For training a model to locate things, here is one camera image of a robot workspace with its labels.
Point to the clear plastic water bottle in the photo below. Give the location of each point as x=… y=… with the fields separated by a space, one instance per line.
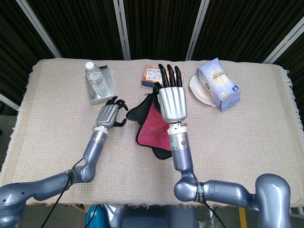
x=97 y=83

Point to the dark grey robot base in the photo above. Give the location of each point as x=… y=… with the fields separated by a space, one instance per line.
x=154 y=218

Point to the white paper plate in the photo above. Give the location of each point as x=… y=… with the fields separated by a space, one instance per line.
x=197 y=89

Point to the white frame post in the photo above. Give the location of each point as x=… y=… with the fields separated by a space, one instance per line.
x=122 y=31
x=40 y=28
x=282 y=42
x=9 y=102
x=197 y=31

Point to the orange and blue biscuit box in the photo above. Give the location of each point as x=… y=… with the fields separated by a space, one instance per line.
x=152 y=73

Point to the silver metal box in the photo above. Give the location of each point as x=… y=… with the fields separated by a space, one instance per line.
x=111 y=91

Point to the pink towel with black trim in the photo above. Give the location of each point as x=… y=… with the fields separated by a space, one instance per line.
x=152 y=128

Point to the dark pleated curtain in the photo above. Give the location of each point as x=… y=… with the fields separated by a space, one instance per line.
x=166 y=23

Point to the pale blue tissue pack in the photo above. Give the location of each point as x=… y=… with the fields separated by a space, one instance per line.
x=218 y=80

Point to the beige woven tablecloth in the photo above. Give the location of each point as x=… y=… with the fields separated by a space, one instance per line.
x=237 y=142

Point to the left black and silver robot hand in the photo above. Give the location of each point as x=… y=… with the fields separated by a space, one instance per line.
x=108 y=115

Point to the blue plastic object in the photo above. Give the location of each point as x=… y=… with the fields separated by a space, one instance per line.
x=91 y=218

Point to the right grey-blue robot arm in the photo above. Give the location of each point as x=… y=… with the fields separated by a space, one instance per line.
x=180 y=152

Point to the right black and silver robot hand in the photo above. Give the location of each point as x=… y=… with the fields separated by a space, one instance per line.
x=172 y=104

